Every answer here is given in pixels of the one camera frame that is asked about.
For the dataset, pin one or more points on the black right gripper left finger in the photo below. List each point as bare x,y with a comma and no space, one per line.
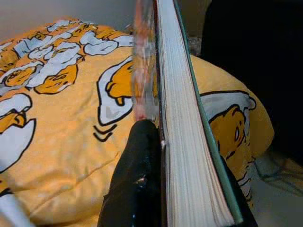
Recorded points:
137,177

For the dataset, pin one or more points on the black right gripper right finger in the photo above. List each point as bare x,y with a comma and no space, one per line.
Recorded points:
241,203

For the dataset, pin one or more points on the dark cover paperback book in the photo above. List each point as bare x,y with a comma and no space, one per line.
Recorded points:
182,118

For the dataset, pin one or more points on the orange yellow cartoon blanket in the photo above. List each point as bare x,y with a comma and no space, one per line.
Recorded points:
66,132

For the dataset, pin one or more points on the black furniture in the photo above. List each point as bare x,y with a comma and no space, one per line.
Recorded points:
260,59

